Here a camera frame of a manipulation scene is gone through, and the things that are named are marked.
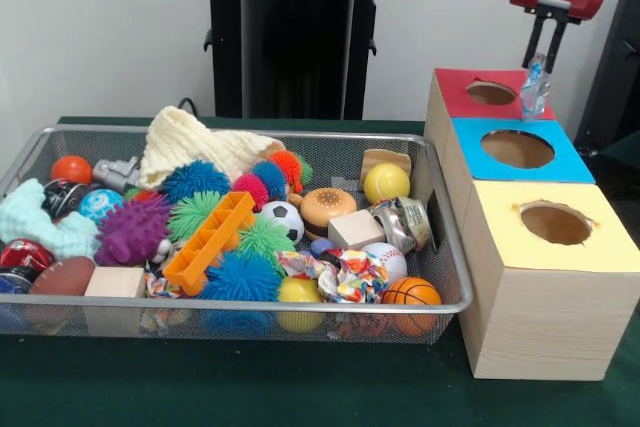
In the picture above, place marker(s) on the crushed clear plastic bottle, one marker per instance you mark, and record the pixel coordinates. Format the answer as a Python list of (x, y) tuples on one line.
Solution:
[(534, 92)]

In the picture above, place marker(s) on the orange toy brick round studs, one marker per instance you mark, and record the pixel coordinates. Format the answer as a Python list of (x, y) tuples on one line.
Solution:
[(208, 244)]

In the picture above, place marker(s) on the wooden box three holes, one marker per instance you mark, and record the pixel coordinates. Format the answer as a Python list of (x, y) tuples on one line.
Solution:
[(540, 307)]

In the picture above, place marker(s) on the clear shallow mesh bin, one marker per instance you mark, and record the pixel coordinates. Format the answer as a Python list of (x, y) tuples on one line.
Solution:
[(130, 327)]

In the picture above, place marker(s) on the yellow green ball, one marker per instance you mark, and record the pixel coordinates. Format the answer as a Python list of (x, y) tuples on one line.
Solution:
[(386, 184)]

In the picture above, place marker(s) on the small orange basketball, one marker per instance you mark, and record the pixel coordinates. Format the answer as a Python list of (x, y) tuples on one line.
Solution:
[(411, 293)]

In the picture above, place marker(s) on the small black white soccer ball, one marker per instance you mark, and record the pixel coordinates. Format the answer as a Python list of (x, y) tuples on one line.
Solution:
[(282, 222)]

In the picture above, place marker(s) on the green spiky ball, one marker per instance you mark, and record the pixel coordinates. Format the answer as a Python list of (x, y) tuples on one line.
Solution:
[(194, 215), (263, 238)]

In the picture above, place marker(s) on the cream knitted cloth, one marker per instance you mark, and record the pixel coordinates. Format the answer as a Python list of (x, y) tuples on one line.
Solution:
[(190, 142)]

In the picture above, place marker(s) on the blue spiky ball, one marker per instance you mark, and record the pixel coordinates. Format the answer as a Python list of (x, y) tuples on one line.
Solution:
[(240, 277)]

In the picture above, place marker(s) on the dark green table cloth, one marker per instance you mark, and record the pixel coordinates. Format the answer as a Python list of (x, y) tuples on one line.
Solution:
[(300, 387)]

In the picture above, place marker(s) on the purple spiky ball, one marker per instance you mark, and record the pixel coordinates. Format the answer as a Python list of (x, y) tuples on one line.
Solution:
[(132, 230)]

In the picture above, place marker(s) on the red orange ball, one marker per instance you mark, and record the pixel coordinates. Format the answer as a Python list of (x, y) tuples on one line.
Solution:
[(71, 170)]

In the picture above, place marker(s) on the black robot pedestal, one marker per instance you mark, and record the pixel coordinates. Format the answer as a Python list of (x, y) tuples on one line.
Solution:
[(280, 57)]

